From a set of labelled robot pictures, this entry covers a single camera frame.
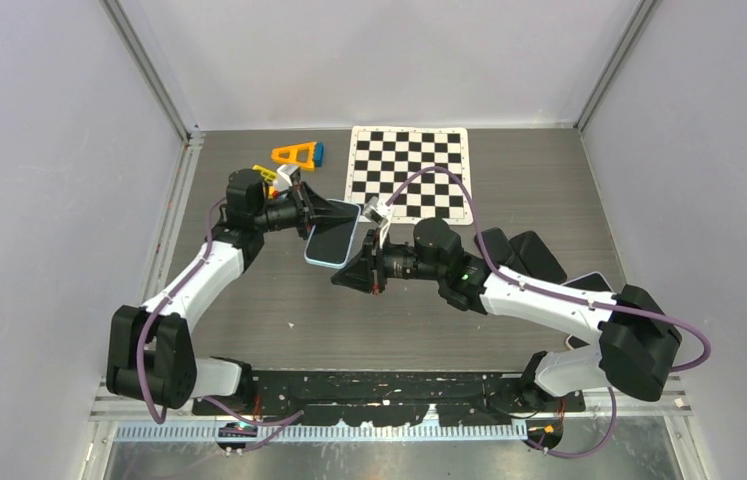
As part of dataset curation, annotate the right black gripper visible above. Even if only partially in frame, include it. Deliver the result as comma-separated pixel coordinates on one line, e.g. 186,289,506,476
333,228,445,294

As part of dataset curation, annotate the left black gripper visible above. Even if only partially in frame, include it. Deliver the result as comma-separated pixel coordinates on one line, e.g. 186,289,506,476
253,182,353,241

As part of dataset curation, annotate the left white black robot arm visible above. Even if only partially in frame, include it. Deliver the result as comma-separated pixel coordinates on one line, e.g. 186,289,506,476
106,167,361,423

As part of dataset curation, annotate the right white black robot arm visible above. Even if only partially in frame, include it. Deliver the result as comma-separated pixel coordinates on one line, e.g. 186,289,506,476
331,218,682,411

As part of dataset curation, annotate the black phone case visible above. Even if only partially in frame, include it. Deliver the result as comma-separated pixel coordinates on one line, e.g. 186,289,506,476
509,230,568,284
474,227,527,274

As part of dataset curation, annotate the black phone case far right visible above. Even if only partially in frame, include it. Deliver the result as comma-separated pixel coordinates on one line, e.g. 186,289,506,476
509,230,568,284

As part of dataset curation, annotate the phone with pink edge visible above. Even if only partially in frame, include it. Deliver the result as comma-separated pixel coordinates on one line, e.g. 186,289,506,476
564,335,589,350

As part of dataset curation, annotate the phone with white edge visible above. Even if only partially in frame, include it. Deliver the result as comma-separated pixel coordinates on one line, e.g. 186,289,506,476
563,271,615,293

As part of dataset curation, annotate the orange triangle toy block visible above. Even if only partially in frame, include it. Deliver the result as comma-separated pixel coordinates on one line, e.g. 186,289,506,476
271,141,325,172

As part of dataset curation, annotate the yellow red blue toy block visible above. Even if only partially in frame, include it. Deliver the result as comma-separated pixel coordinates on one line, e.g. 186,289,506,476
252,165,280,198

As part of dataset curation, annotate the black white checkerboard mat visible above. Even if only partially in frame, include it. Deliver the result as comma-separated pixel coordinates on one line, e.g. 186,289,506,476
344,126,474,226

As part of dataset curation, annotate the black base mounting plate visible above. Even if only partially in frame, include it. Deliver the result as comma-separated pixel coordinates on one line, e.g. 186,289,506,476
192,370,585,427

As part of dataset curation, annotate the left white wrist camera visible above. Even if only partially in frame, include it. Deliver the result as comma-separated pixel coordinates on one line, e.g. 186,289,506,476
272,164,301,196

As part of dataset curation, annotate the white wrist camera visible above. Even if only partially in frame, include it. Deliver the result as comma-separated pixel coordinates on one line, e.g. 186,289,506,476
361,196,393,249
272,164,301,196

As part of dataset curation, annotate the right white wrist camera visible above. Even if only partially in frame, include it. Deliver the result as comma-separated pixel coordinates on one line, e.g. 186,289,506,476
361,196,393,249

